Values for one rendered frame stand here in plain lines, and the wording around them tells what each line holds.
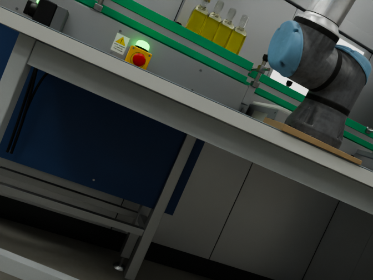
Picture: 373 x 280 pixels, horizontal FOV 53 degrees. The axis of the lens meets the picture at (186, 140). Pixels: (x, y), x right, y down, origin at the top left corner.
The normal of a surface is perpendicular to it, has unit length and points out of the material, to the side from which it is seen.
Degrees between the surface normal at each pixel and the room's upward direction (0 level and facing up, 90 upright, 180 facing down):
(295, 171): 90
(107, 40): 90
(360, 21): 90
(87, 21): 90
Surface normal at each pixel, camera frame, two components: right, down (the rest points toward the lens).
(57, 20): 0.26, 0.18
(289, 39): -0.91, -0.24
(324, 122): 0.00, -0.21
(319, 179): 0.04, 0.08
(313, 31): -0.31, 0.11
